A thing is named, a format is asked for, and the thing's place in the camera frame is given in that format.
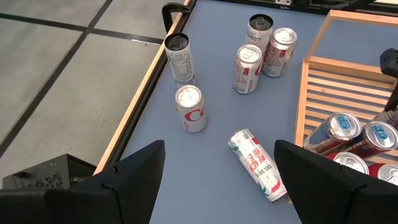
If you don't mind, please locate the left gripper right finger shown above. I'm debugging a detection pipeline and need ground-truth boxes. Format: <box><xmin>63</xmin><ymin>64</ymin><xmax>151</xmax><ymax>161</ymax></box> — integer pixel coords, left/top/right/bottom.
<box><xmin>273</xmin><ymin>139</ymin><xmax>398</xmax><ymax>224</ymax></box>

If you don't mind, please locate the black table clamp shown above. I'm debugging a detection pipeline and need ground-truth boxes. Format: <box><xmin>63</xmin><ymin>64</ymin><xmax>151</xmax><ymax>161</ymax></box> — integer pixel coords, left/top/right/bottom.
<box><xmin>161</xmin><ymin>2</ymin><xmax>191</xmax><ymax>34</ymax></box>

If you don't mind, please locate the black mesh computer case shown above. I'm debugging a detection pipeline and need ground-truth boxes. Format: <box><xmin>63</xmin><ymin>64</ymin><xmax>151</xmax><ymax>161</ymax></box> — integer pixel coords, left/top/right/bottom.
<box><xmin>2</xmin><ymin>154</ymin><xmax>97</xmax><ymax>190</ymax></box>

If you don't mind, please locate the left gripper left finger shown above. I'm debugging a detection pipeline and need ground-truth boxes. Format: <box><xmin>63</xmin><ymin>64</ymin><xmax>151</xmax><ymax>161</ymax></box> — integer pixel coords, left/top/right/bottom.
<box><xmin>0</xmin><ymin>139</ymin><xmax>166</xmax><ymax>224</ymax></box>

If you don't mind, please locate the silver Diet Coke can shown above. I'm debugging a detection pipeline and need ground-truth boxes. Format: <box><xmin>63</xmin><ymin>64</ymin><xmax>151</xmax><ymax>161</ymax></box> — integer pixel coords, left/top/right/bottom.
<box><xmin>232</xmin><ymin>44</ymin><xmax>264</xmax><ymax>95</ymax></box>
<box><xmin>262</xmin><ymin>27</ymin><xmax>299</xmax><ymax>78</ymax></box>
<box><xmin>174</xmin><ymin>84</ymin><xmax>208</xmax><ymax>134</ymax></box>

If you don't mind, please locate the slatted wooden shelf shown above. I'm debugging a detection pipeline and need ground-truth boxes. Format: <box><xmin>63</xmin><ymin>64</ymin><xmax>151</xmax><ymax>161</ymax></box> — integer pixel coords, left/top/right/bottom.
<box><xmin>294</xmin><ymin>9</ymin><xmax>398</xmax><ymax>166</ymax></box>

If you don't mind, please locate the red-silver can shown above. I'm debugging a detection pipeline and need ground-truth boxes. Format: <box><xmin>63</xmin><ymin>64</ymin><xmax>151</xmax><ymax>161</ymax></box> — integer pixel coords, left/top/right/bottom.
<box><xmin>228</xmin><ymin>128</ymin><xmax>288</xmax><ymax>203</ymax></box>

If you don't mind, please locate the red Fanta strawberry can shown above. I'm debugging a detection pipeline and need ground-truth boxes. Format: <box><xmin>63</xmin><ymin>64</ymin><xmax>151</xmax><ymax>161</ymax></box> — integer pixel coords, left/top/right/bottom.
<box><xmin>368</xmin><ymin>163</ymin><xmax>398</xmax><ymax>187</ymax></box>
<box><xmin>326</xmin><ymin>151</ymin><xmax>370</xmax><ymax>175</ymax></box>

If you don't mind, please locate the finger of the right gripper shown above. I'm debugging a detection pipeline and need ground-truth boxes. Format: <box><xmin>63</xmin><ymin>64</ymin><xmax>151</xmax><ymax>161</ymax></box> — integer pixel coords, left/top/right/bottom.
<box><xmin>379</xmin><ymin>47</ymin><xmax>398</xmax><ymax>113</ymax></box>

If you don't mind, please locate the blue table mat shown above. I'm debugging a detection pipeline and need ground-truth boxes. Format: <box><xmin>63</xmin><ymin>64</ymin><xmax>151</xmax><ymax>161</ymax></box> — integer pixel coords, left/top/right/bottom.
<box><xmin>119</xmin><ymin>0</ymin><xmax>398</xmax><ymax>224</ymax></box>

